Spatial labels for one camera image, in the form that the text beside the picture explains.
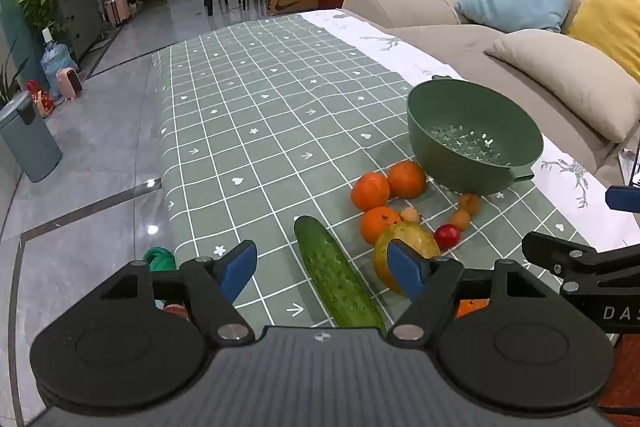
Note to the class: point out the pink heater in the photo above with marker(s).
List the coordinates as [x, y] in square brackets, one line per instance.
[70, 84]

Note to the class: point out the grey trash bin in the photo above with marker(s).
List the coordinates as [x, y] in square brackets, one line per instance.
[27, 142]

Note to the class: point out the beige sofa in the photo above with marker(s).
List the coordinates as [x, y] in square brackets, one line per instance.
[435, 7]

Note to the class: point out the green colander bowl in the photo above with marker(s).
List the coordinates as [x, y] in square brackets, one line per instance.
[450, 157]

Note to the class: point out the white printed cloth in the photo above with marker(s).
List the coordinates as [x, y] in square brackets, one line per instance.
[565, 177]

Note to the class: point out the grey cabinet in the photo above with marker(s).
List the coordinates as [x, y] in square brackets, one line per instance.
[80, 12]

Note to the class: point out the orange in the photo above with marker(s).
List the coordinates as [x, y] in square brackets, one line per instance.
[377, 224]
[406, 179]
[370, 192]

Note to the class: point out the beige cushion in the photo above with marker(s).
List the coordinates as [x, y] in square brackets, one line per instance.
[565, 72]

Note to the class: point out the small tan longan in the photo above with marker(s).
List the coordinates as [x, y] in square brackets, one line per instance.
[469, 203]
[460, 219]
[410, 215]

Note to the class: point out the yellow cushion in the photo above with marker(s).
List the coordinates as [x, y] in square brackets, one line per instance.
[612, 22]

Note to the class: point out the green tape roll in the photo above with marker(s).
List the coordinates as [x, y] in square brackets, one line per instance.
[160, 259]

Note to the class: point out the red toy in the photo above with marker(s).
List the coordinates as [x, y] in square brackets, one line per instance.
[40, 99]

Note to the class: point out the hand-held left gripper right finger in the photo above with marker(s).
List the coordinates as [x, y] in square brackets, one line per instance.
[406, 269]

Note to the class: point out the yellow green mango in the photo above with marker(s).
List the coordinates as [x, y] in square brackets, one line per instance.
[422, 239]

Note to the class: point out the green cucumber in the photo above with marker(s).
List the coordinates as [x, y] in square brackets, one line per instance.
[332, 274]

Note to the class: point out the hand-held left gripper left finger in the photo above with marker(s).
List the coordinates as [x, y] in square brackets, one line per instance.
[240, 268]

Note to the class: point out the orange red cloth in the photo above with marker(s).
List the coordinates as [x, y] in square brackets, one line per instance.
[622, 372]

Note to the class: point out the green checked tablecloth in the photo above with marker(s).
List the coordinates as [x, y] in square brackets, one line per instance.
[260, 107]

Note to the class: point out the pink suitcase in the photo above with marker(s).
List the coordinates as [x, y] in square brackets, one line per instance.
[116, 11]

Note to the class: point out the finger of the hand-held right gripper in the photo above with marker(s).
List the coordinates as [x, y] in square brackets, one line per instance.
[622, 198]
[555, 254]

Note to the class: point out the blue water jug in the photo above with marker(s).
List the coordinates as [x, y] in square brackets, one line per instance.
[55, 57]

